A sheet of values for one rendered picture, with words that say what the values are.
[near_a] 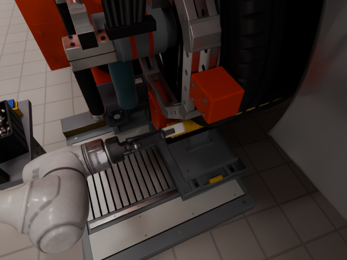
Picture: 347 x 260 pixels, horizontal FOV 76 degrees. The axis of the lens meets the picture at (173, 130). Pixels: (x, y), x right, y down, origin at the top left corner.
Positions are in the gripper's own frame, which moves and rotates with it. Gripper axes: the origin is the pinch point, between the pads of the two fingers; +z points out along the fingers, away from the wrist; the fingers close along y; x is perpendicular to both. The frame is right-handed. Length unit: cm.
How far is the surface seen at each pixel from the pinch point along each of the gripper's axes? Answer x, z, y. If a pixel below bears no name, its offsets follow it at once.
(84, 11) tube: 27.8, -15.2, 23.8
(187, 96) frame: 8.9, 1.4, 15.6
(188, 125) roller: -2.2, 9.3, -12.7
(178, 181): -31.4, 4.8, -38.1
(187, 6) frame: 24.3, 1.9, 26.9
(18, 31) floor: 119, -75, -210
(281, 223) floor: -67, 46, -23
